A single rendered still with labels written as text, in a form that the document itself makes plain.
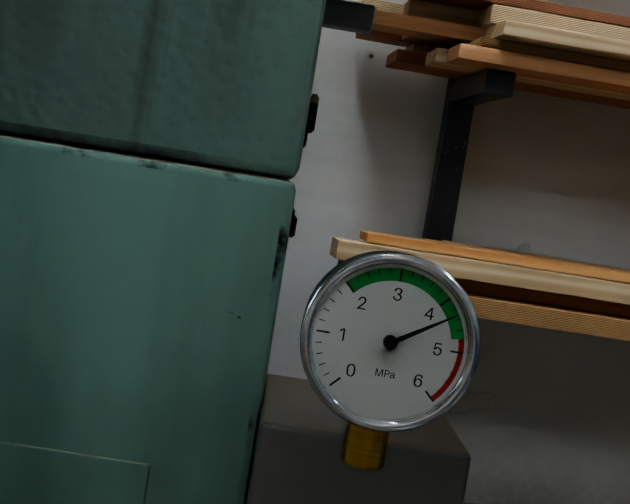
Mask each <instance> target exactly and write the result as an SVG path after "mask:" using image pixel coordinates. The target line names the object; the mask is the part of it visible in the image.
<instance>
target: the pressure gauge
mask: <svg viewBox="0 0 630 504"><path fill-rule="evenodd" d="M456 315H458V317H455V318H453V319H451V320H449V321H446V322H444V323H442V324H440V325H437V326H435V327H433V328H431V329H428V330H426V331H424V332H422V333H419V334H417V335H415V336H413V337H411V338H408V339H406V340H404V341H402V342H399V343H398V345H397V347H396V348H395V349H394V350H388V349H386V348H385V346H384V345H383V339H384V338H385V336H387V335H393V336H395V337H396V338H397V337H400V336H402V335H405V334H408V333H410V332H413V331H416V330H418V329H421V328H424V327H426V326H429V325H432V324H434V323H437V322H440V321H442V320H445V319H448V318H450V317H453V316H456ZM480 347H481V336H480V327H479V322H478V318H477V315H476V312H475V309H474V306H473V304H472V302H471V300H470V298H469V296H468V295H467V293H466V292H465V290H464V289H463V287H462V286H461V285H460V284H459V282H458V281H457V280H456V279H455V278H454V277H453V276H452V275H451V274H449V273H448V272H447V271H446V270H444V269H443V268H442V267H440V266H438V265H437V264H435V263H434V262H431V261H429V260H427V259H425V258H422V257H419V256H416V255H413V254H408V253H403V252H399V251H390V250H380V251H370V252H366V253H362V254H358V255H356V256H353V257H351V258H349V259H346V260H345V261H343V262H342V263H340V264H338V265H337V266H335V267H334V268H333V269H332V270H330V271H329V272H328V273H327V274H326V275H325V276H324V277H323V278H322V280H321V281H320V282H319V283H318V284H317V286H316V287H315V289H314V291H313V292H312V294H311V295H310V298H309V300H308V303H307V305H306V307H305V311H304V315H303V320H302V324H301V330H300V353H301V360H302V364H303V368H304V371H305V374H306V376H307V379H308V381H309V383H310V385H311V387H312V388H313V390H314V392H315V393H316V395H317V396H318V397H319V398H320V400H321V401H322V402H323V403H324V404H325V405H326V406H327V407H328V408H329V409H330V410H331V411H332V412H334V413H335V414H336V415H338V416H339V417H341V418H342V419H344V420H346V421H347V428H346V434H345V440H344V446H343V453H342V460H343V461H344V463H345V464H347V465H349V466H352V467H356V468H360V469H366V470H379V469H381V468H382V467H384V463H385V457H386V451H387V445H388V439H389V433H390V432H399V431H406V430H411V429H415V428H418V427H421V426H423V425H426V424H428V423H430V422H432V421H434V420H436V419H437V418H439V417H440V416H442V415H443V414H445V413H446V412H447V411H448V410H450V409H451V408H452V407H453V406H454V405H455V404H456V403H457V402H458V401H459V399H460V398H461V397H462V395H463V394H464V393H465V391H466V390H467V388H468V386H469V385H470V383H471V381H472V379H473V376H474V374H475V371H476V368H477V365H478V360H479V356H480Z"/></svg>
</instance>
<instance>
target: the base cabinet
mask: <svg viewBox="0 0 630 504"><path fill-rule="evenodd" d="M295 194H296V190H295V185H294V183H292V182H290V181H289V180H286V179H280V178H274V177H267V176H261V175H255V174H249V173H243V172H236V171H230V170H224V169H218V168H211V167H205V166H199V165H193V164H186V163H180V162H174V161H168V160H162V159H155V158H149V157H143V156H137V155H130V154H124V153H118V152H112V151H105V150H99V149H93V148H87V147H81V146H74V145H68V144H62V143H56V142H49V141H43V140H37V139H31V138H25V137H18V136H12V135H6V134H0V504H246V501H247V495H248V489H249V482H250V476H251V470H252V464H253V457H254V451H255V445H256V439H257V432H258V426H259V420H260V413H261V407H262V401H263V395H264V388H265V382H266V376H267V369H268V363H269V357H270V351H271V344H272V338H273V332H274V326H275V319H276V313H277V307H278V300H279V294H280V288H281V282H282V275H283V269H284V263H285V256H286V250H287V244H288V238H289V237H290V238H293V236H295V231H296V225H297V218H296V216H295V210H294V208H293V207H294V200H295Z"/></svg>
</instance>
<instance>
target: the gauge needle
mask: <svg viewBox="0 0 630 504"><path fill-rule="evenodd" d="M455 317H458V315H456V316H453V317H450V318H448V319H445V320H442V321H440V322H437V323H434V324H432V325H429V326H426V327H424V328H421V329H418V330H416V331H413V332H410V333H408V334H405V335H402V336H400V337H397V338H396V337H395V336H393V335H387V336H385V338H384V339H383V345H384V346H385V348H386V349H388V350H394V349H395V348H396V347H397V345H398V343H399V342H402V341H404V340H406V339H408V338H411V337H413V336H415V335H417V334H419V333H422V332H424V331H426V330H428V329H431V328H433V327H435V326H437V325H440V324H442V323H444V322H446V321H449V320H451V319H453V318H455Z"/></svg>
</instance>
